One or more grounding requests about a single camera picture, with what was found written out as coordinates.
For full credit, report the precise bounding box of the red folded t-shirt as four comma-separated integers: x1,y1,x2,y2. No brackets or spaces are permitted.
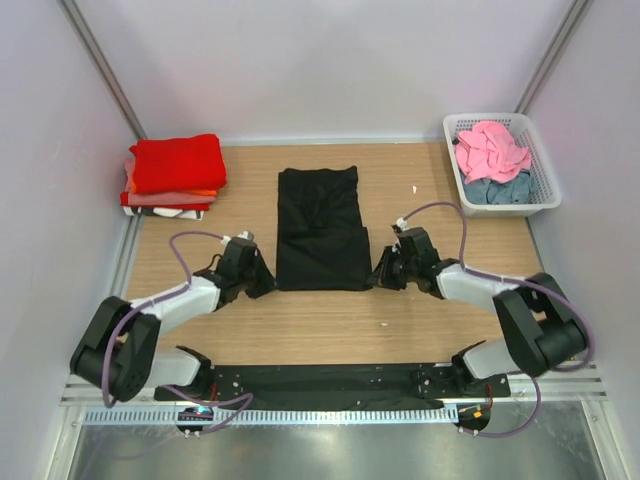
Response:
130,134,227,195

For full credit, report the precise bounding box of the pink t-shirt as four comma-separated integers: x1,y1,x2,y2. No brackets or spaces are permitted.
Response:
454,121,532,184

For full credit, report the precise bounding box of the white plastic basket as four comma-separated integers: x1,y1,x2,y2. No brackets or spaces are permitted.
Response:
443,113,561,217

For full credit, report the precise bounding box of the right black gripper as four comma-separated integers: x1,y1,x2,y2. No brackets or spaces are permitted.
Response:
367,245,419,290

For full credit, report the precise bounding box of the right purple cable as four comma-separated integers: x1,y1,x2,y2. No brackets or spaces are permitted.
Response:
397,201,597,440

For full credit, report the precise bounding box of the slotted cable duct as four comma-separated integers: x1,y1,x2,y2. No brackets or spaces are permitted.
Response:
83,405,458,426

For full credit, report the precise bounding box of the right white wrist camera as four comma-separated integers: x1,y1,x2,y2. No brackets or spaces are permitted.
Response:
392,217,409,233

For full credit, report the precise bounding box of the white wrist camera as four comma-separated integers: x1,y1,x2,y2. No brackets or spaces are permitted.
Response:
392,217,409,233
220,230,255,245

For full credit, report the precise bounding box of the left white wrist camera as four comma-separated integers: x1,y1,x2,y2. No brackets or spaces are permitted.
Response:
220,230,255,245

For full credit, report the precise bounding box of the folded shirt stack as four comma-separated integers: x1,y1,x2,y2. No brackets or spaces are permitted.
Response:
120,158,218,221

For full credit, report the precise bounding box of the purple cable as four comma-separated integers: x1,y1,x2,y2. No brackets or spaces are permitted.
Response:
101,230,254,441
397,201,597,440

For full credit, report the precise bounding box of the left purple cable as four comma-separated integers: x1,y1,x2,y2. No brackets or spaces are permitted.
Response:
101,230,254,441

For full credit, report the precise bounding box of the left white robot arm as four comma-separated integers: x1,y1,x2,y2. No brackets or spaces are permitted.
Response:
70,231,275,407

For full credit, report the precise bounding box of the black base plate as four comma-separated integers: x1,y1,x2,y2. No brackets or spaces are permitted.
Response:
177,363,511,412

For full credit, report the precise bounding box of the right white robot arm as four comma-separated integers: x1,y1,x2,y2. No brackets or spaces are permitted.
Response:
367,227,591,396

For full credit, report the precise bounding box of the black t-shirt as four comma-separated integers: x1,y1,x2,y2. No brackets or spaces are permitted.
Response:
276,166,372,291

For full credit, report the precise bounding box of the blue-grey t-shirt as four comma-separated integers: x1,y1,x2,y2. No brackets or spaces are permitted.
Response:
463,170,539,205

